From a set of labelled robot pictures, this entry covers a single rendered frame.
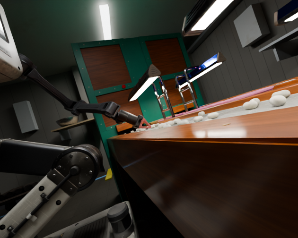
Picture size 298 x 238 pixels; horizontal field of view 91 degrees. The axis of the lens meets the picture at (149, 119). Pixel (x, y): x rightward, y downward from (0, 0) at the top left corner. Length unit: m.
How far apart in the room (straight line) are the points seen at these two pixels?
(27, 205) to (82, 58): 1.43
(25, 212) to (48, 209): 0.05
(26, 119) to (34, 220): 3.78
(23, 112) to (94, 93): 2.88
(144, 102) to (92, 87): 0.57
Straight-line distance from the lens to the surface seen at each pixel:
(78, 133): 3.99
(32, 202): 0.55
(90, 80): 1.65
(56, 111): 4.17
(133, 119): 0.82
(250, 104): 0.46
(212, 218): 0.20
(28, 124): 4.23
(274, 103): 0.40
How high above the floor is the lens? 0.80
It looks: 1 degrees up
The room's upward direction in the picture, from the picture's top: 19 degrees counter-clockwise
